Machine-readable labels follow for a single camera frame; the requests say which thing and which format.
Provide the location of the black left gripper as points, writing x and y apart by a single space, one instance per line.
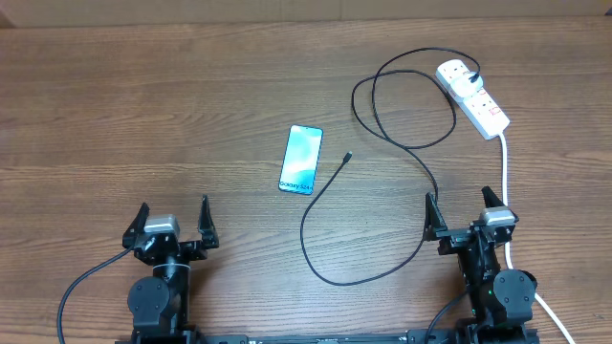
195 251

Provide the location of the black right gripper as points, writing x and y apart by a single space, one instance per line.
453 238

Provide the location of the blue Galaxy smartphone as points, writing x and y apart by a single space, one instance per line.
299 167

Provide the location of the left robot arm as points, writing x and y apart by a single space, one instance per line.
159 303

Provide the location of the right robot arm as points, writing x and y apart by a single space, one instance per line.
501 299

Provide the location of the white charger plug adapter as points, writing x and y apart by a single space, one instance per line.
466 85

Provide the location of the white power strip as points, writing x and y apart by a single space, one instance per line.
481 109

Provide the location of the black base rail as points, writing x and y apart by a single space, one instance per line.
410 337

